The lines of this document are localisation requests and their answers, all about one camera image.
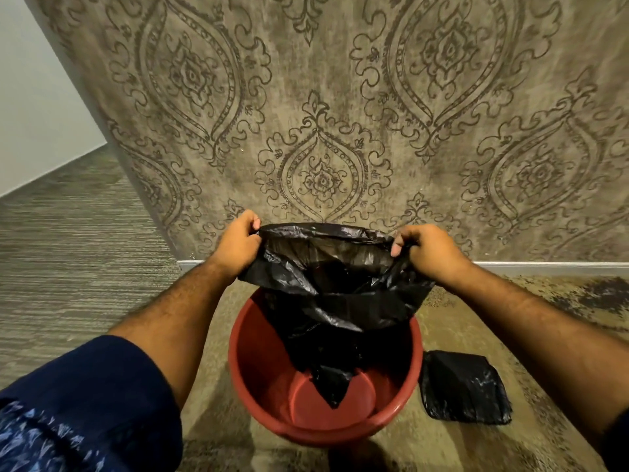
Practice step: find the pack of black bags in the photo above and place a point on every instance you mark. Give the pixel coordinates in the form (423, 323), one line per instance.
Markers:
(464, 388)

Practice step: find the person's right forearm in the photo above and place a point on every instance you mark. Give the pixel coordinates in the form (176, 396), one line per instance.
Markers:
(540, 339)

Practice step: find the person's right hand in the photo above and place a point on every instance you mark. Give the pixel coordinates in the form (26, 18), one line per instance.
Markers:
(435, 253)

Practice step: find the dark blue patterned shirt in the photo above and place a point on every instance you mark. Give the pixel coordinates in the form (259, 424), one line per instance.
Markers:
(83, 403)

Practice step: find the black plastic bag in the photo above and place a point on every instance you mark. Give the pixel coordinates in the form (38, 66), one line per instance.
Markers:
(344, 299)

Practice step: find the red plastic bucket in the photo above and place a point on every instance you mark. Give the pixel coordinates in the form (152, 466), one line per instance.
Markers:
(255, 368)

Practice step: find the beige patterned rug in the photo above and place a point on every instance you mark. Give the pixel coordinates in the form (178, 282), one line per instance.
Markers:
(467, 447)

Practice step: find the person's left hand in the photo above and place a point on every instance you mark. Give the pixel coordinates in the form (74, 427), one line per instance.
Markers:
(236, 250)

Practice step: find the person's left forearm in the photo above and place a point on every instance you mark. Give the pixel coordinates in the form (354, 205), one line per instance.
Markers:
(172, 329)

